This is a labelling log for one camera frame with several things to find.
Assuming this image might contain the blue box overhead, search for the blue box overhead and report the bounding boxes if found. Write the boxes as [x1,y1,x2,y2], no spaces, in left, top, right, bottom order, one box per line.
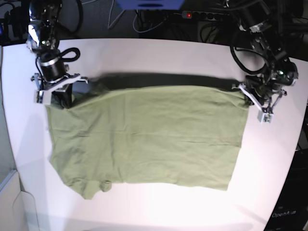
[116,0,184,10]

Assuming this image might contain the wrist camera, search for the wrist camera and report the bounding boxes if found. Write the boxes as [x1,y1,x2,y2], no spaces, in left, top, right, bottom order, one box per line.
[34,90,52,105]
[257,111,274,123]

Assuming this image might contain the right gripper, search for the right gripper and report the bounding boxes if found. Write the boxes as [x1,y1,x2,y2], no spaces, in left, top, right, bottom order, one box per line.
[31,59,89,109]

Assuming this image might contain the green T-shirt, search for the green T-shirt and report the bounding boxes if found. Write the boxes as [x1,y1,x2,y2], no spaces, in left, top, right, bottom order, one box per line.
[46,86,248,199]

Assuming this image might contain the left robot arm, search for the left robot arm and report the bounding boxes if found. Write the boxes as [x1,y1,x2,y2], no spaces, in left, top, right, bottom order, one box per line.
[225,0,298,114]

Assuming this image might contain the black OpenArm case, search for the black OpenArm case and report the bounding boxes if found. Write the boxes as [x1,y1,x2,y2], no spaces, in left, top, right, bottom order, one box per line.
[264,145,308,231]

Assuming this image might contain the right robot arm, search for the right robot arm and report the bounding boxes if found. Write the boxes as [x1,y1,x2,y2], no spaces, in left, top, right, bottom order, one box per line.
[26,0,88,108]

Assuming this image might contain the white plastic bin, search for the white plastic bin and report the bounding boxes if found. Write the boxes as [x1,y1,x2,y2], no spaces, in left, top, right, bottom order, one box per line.
[0,170,39,231]

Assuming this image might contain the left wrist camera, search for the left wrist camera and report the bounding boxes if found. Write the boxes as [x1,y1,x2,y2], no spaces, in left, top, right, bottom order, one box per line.
[257,111,274,123]

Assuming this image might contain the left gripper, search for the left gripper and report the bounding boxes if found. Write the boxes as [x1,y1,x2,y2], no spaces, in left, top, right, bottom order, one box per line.
[231,76,286,112]

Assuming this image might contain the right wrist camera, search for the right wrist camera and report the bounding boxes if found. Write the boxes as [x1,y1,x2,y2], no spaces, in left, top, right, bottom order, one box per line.
[34,90,52,105]

